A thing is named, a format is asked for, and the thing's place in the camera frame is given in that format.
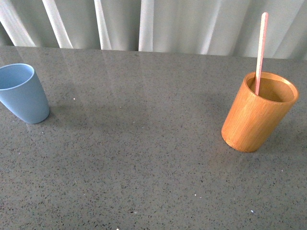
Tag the blue plastic cup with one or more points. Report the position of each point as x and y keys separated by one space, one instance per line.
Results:
x=22 y=93

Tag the bamboo chopstick holder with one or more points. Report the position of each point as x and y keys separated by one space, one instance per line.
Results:
x=253 y=117

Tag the pink chopstick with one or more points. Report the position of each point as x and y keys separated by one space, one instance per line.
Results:
x=261 y=47

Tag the white curtain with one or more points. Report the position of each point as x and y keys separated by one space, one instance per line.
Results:
x=213 y=27

